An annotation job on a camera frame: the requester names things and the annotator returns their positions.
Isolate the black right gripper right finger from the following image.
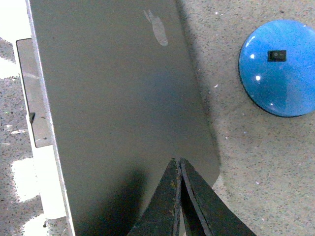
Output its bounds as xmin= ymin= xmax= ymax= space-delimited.
xmin=180 ymin=159 xmax=255 ymax=236

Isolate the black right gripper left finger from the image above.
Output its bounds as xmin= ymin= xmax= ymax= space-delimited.
xmin=128 ymin=159 xmax=182 ymax=236

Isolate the blue desk lamp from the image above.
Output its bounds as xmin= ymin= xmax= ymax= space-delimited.
xmin=238 ymin=20 xmax=315 ymax=118

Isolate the grey laptop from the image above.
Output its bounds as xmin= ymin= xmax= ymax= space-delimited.
xmin=26 ymin=0 xmax=220 ymax=236

